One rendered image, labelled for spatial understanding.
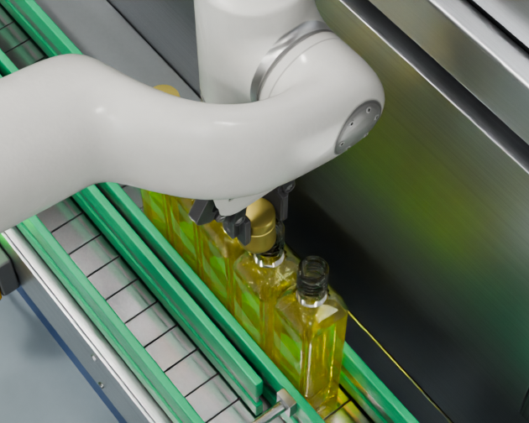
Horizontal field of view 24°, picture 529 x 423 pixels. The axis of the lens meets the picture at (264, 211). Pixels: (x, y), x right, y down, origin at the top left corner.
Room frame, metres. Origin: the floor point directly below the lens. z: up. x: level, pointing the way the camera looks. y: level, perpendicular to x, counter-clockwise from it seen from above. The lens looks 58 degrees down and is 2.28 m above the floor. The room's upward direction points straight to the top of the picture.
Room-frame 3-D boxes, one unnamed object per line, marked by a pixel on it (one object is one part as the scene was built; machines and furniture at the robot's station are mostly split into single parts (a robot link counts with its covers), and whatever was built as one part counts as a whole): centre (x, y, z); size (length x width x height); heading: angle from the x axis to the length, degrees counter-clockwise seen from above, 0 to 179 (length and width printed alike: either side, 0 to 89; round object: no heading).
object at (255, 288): (0.59, 0.00, 1.16); 0.06 x 0.06 x 0.21; 38
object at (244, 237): (0.56, 0.03, 1.37); 0.03 x 0.03 x 0.07; 38
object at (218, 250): (0.64, 0.03, 1.16); 0.06 x 0.06 x 0.21; 37
